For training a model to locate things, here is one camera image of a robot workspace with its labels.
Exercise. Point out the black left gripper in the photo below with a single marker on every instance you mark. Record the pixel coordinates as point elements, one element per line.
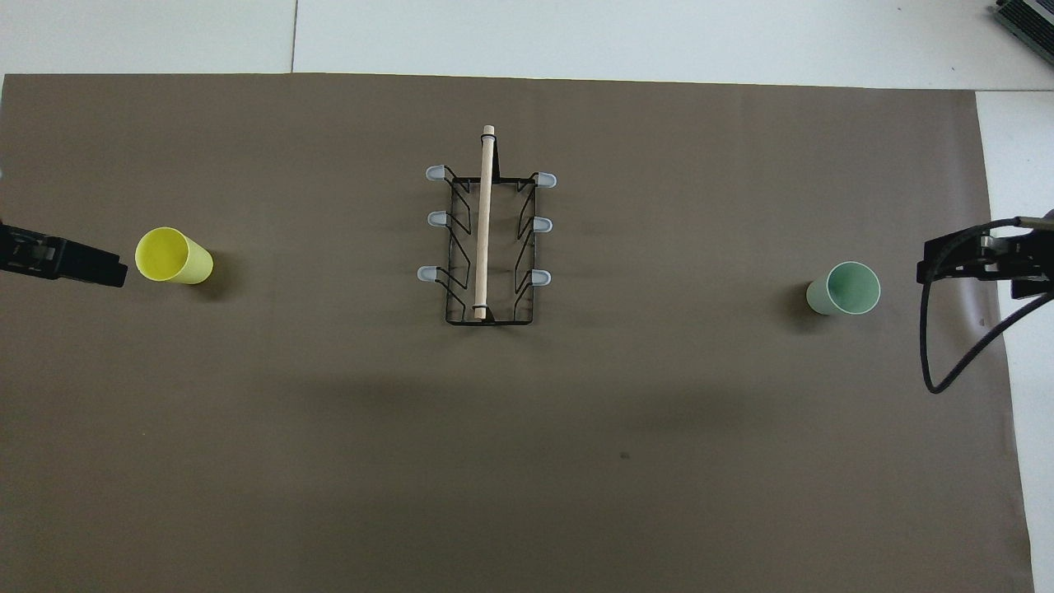
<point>29,251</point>

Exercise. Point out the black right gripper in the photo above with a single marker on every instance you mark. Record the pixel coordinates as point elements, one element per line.
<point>1025,251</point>

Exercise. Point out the green plastic cup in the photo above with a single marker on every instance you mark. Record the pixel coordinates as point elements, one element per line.
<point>848,288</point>

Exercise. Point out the grey ribbed device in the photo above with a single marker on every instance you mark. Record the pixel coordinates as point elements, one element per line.
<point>1029,18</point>

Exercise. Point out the brown table mat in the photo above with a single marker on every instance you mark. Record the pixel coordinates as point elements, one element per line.
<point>527,461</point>

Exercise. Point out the yellow plastic cup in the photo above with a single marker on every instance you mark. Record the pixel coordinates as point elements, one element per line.
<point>177,259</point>

